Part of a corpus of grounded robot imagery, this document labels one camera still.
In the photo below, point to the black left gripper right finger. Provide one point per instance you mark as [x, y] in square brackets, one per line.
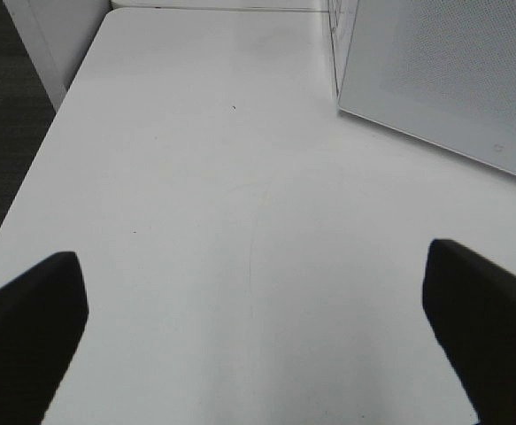
[470, 303]

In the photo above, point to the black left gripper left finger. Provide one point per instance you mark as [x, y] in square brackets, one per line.
[43, 314]

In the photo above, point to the white microwave oven body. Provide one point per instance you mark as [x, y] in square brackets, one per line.
[335, 53]

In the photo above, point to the white side partition panel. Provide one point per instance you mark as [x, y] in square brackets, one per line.
[57, 35]

